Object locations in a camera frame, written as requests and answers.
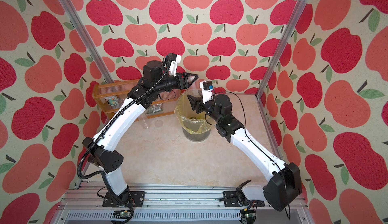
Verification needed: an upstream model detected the white printed cup on shelf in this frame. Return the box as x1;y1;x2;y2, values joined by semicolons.
105;96;119;106

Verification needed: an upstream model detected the grey bin with yellow bag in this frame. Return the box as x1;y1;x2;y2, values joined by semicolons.
174;91;212;142

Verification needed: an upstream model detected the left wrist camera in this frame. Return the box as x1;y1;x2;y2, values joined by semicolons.
165;53;181;76

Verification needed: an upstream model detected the green packet on shelf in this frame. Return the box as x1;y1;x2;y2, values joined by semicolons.
147;103;163;114

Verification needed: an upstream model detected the aluminium frame post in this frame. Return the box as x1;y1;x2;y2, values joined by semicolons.
256;0;309;101
59;0;114;83

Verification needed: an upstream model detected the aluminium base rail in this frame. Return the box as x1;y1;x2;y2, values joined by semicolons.
49;182;313;224

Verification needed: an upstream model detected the left aluminium frame post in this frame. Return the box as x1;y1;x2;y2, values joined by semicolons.
59;0;114;83

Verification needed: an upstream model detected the tall clear jar with beans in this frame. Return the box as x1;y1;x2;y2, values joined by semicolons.
138;115;150;129

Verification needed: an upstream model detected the orange wooden shelf rack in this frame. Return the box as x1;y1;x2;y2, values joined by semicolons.
92;78;185;122

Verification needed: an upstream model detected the short clear jar with beans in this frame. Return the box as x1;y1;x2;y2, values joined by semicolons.
187;84;203;98

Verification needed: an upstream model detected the right aluminium frame post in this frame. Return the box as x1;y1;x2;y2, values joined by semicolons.
256;0;309;101

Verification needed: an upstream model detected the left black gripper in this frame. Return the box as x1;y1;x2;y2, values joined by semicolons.
155;71;199;94

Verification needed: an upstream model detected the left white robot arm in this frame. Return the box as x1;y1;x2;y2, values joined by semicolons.
77;61;199;210

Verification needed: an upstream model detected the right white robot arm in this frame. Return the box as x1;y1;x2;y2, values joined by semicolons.
187;94;302;211

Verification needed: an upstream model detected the small circuit board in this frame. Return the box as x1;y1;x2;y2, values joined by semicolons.
112;210;132;219

